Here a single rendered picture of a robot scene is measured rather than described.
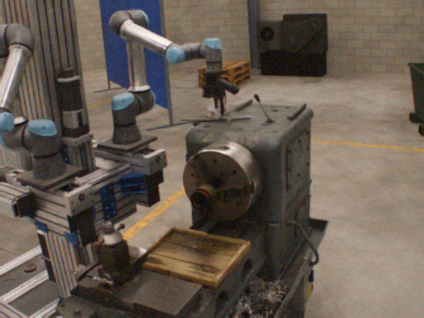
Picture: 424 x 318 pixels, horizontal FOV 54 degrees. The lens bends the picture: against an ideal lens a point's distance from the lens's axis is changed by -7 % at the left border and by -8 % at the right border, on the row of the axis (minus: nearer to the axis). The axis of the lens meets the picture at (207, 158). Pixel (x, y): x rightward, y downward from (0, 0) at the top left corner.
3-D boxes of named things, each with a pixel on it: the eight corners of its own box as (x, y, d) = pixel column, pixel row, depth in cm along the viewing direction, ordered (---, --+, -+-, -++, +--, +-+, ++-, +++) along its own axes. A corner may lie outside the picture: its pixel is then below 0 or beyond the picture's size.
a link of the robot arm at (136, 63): (123, 116, 228) (112, 11, 209) (141, 110, 240) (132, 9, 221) (141, 118, 222) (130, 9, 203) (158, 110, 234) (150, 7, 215)
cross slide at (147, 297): (101, 266, 157) (99, 256, 155) (204, 296, 137) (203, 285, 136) (70, 290, 143) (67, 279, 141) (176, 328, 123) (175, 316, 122)
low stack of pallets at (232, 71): (218, 78, 1070) (216, 60, 1056) (251, 79, 1037) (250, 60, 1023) (197, 88, 963) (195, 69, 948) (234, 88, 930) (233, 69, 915)
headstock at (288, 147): (236, 166, 262) (233, 101, 248) (315, 176, 240) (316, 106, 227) (185, 208, 213) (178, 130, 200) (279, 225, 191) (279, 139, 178)
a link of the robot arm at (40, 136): (50, 156, 175) (45, 124, 170) (24, 155, 178) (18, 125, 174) (64, 146, 186) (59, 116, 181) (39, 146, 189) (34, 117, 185)
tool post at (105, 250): (116, 257, 145) (110, 231, 142) (133, 262, 141) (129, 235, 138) (101, 268, 139) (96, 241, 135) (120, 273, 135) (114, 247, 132)
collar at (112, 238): (108, 231, 142) (107, 223, 141) (128, 236, 138) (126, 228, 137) (93, 242, 135) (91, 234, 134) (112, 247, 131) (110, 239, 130)
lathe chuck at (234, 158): (189, 199, 201) (196, 134, 188) (254, 222, 189) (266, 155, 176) (179, 207, 194) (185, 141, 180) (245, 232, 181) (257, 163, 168)
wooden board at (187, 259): (173, 233, 190) (172, 225, 189) (250, 249, 174) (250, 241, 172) (132, 268, 166) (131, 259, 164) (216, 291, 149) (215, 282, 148)
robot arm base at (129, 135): (106, 142, 222) (103, 123, 218) (126, 134, 233) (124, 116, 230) (127, 146, 213) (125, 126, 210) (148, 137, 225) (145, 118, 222)
